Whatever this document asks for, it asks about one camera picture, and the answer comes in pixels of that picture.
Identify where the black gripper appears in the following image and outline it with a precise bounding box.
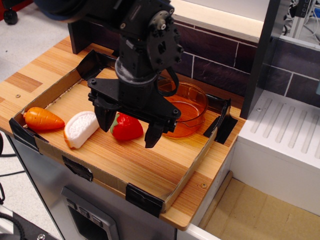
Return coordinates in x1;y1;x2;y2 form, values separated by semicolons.
87;75;181;148

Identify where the white orange toy sushi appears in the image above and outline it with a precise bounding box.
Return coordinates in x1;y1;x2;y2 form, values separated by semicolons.
63;111;99;149

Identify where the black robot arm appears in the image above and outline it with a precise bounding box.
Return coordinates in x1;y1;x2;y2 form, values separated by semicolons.
36;0;184;148

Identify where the orange transparent pot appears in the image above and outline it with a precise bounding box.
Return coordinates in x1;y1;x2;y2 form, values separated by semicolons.
165;82;209;138

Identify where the red toy strawberry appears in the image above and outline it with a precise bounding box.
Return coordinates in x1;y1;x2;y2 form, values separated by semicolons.
110;112;144;141

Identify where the orange toy carrot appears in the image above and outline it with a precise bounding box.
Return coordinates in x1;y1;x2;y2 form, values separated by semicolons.
23;107;65;130

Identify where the grey toy oven front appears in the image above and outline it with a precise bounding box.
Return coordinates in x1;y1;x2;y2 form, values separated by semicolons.
8;136;177;240

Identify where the white toy sink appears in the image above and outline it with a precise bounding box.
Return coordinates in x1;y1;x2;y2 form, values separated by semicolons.
230;91;320;215

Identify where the black caster wheel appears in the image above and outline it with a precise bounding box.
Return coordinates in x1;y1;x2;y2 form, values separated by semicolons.
3;8;18;25

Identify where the black cable on floor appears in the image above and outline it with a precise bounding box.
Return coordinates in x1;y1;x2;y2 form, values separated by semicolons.
0;132;26;240

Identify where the dark grey vertical post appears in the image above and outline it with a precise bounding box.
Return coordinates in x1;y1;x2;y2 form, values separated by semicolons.
240;0;290;119

